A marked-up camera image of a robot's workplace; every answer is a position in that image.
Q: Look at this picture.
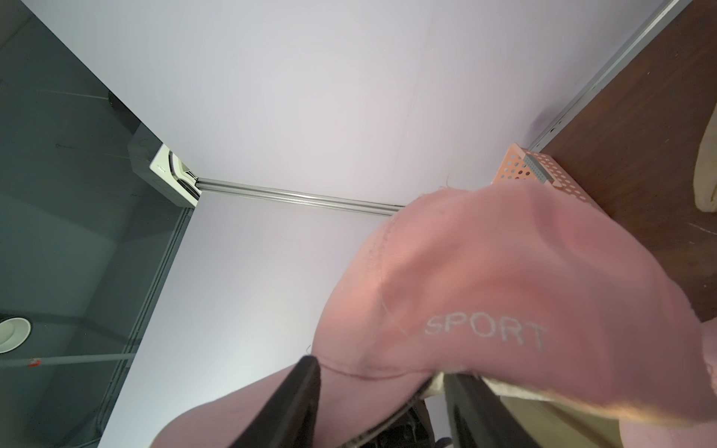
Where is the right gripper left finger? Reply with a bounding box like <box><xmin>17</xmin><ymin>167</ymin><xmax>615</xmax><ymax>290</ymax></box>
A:
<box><xmin>230</xmin><ymin>356</ymin><xmax>321</xmax><ymax>448</ymax></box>

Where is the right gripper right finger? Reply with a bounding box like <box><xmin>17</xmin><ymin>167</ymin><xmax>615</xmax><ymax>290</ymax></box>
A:
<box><xmin>444</xmin><ymin>373</ymin><xmax>540</xmax><ymax>448</ymax></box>

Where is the pink perforated plastic basket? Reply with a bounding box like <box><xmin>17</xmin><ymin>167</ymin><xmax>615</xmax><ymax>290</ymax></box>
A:
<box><xmin>491</xmin><ymin>144</ymin><xmax>604</xmax><ymax>213</ymax></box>

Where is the round white ceiling lamp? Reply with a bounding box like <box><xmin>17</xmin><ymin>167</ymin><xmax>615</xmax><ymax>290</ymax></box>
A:
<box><xmin>0</xmin><ymin>315</ymin><xmax>32</xmax><ymax>354</ymax></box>

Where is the white ceiling light fixture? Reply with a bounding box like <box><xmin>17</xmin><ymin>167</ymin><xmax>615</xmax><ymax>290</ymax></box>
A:
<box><xmin>128</xmin><ymin>124</ymin><xmax>202</xmax><ymax>208</ymax></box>

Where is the cream work glove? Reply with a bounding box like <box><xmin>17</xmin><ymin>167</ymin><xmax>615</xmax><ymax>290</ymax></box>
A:
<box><xmin>693</xmin><ymin>109</ymin><xmax>717</xmax><ymax>213</ymax></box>

